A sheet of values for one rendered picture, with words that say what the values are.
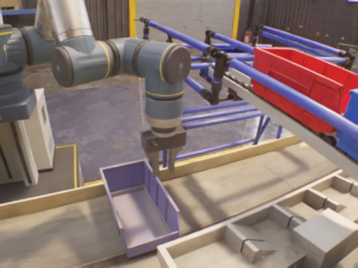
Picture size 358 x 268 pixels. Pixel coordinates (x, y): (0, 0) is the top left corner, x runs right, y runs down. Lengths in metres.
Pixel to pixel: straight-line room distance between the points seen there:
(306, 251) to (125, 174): 0.70
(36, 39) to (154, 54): 0.82
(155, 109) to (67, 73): 0.24
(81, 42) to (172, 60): 0.23
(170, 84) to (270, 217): 0.50
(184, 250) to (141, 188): 0.47
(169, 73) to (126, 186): 0.59
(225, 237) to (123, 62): 0.56
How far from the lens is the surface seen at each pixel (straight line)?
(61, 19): 0.67
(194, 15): 11.80
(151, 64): 0.62
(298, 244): 0.72
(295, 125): 0.67
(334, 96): 0.58
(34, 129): 1.86
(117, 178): 1.01
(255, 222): 0.77
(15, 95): 1.31
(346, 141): 0.59
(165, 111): 0.65
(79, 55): 0.63
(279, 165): 1.36
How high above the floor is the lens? 1.45
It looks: 28 degrees down
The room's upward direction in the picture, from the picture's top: 3 degrees clockwise
